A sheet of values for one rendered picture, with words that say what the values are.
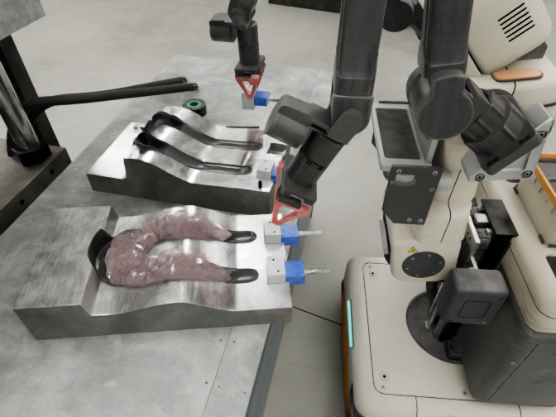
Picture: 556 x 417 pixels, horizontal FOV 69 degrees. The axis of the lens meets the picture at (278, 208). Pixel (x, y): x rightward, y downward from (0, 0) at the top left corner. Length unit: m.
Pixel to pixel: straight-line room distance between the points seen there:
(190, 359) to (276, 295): 0.20
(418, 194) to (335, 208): 1.38
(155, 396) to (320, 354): 1.01
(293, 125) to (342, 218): 1.59
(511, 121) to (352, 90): 0.24
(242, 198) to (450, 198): 0.49
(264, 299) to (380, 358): 0.69
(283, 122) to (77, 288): 0.49
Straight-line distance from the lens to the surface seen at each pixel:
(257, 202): 1.01
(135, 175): 1.11
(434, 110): 0.62
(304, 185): 0.71
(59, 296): 0.85
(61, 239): 0.95
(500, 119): 0.69
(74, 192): 1.25
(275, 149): 1.15
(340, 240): 2.09
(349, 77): 0.60
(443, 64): 0.61
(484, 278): 1.09
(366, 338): 1.46
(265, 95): 1.25
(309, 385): 1.67
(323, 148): 0.66
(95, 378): 0.87
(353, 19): 0.58
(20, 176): 1.41
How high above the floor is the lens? 1.54
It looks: 44 degrees down
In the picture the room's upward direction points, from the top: straight up
